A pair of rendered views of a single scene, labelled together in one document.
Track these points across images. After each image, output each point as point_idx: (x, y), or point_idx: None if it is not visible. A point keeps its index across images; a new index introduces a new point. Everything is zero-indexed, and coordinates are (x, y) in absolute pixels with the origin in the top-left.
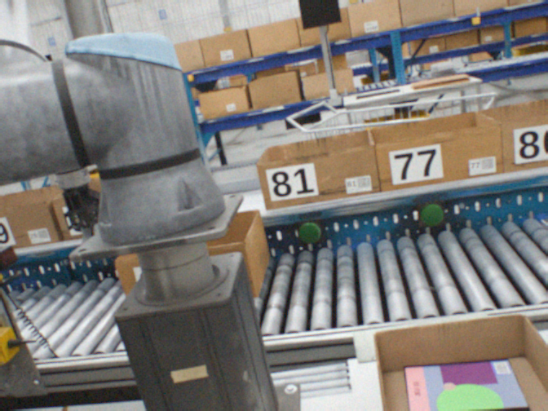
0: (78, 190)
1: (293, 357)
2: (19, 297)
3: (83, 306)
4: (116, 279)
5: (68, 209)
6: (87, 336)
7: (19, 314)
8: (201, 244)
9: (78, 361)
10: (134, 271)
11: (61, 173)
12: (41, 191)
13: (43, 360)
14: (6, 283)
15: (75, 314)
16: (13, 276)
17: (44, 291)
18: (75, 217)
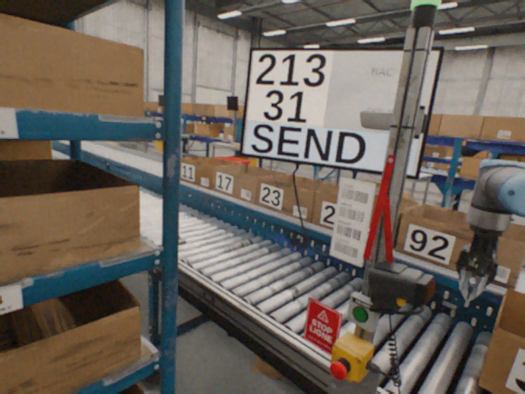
0: (494, 234)
1: None
2: (339, 277)
3: (408, 330)
4: (429, 308)
5: (470, 249)
6: (428, 386)
7: (391, 341)
8: None
9: None
10: (519, 352)
11: (487, 209)
12: (376, 195)
13: (380, 388)
14: (408, 314)
15: (402, 337)
16: (418, 310)
17: (359, 283)
18: (471, 259)
